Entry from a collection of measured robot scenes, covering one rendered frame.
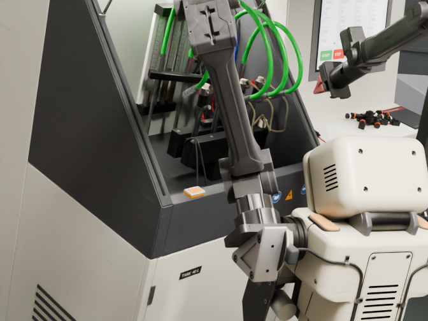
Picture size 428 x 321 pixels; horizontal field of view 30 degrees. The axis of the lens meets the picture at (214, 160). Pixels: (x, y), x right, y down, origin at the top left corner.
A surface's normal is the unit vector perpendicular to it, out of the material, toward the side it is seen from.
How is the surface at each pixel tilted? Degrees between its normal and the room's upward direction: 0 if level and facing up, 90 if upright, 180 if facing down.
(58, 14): 90
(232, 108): 108
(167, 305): 90
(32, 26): 90
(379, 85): 76
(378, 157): 48
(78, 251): 90
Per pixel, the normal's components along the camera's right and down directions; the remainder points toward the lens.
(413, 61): 0.37, 0.47
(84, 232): -0.69, 0.15
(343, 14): 0.72, 0.22
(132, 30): 0.69, 0.44
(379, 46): -0.97, 0.14
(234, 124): 0.09, 0.70
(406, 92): -0.88, 0.00
